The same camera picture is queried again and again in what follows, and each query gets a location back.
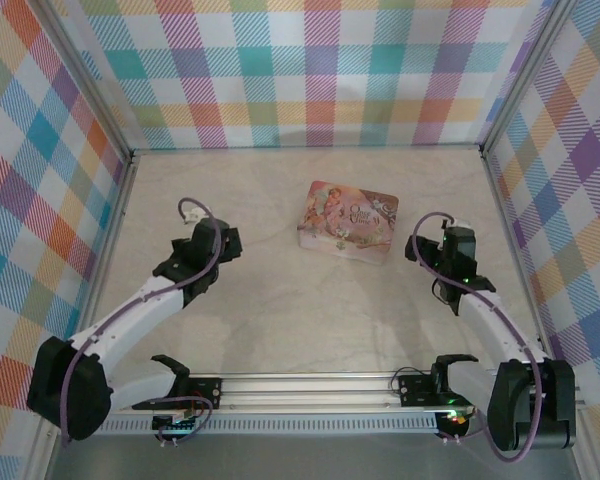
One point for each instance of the plaid backdrop cloth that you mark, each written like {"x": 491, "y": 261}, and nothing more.
{"x": 580, "y": 200}
{"x": 20, "y": 200}
{"x": 300, "y": 75}

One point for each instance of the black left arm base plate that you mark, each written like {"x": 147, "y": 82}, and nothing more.
{"x": 207, "y": 395}

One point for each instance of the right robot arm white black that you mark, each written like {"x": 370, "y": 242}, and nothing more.
{"x": 485, "y": 327}

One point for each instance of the aluminium side rail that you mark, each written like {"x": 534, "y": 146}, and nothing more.
{"x": 517, "y": 250}
{"x": 105, "y": 250}

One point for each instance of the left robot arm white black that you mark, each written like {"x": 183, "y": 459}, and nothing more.
{"x": 140, "y": 320}

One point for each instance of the aluminium mounting rail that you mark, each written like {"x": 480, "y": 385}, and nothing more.
{"x": 305, "y": 390}

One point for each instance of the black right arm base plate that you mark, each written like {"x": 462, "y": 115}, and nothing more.
{"x": 415, "y": 390}

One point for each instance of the pink illustrated tin box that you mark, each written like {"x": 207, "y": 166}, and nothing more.
{"x": 345, "y": 210}

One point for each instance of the grey metal plate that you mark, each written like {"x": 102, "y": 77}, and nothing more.
{"x": 305, "y": 457}

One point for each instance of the aluminium frame post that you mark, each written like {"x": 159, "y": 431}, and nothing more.
{"x": 525, "y": 75}
{"x": 94, "y": 75}

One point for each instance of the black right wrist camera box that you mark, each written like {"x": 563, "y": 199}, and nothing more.
{"x": 462, "y": 240}

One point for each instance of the thin aluminium rail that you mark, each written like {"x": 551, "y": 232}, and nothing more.
{"x": 305, "y": 148}

